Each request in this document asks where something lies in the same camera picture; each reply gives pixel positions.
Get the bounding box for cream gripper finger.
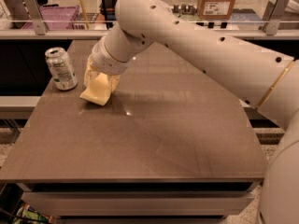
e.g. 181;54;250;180
107;75;121;94
84;56;101;87

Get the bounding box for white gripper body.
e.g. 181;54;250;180
92;36;131;76

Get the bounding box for yellow wavy sponge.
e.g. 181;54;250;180
80;73;111;105

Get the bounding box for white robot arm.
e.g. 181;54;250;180
92;0;299;224

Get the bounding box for silver 7up can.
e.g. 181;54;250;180
45;47;78;91

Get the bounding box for yellow pole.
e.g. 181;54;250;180
79;0;90;30

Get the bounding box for purple plastic crate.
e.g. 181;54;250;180
21;5;81;31

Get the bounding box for cardboard box with label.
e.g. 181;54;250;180
197;0;235;20

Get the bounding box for green bag on floor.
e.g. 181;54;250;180
12;207;50;224

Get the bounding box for left metal rail bracket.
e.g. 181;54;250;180
23;0;48;35

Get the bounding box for metal rail bracket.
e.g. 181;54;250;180
23;0;48;35
262;0;299;35

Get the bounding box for right metal rail bracket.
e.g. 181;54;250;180
262;0;299;35

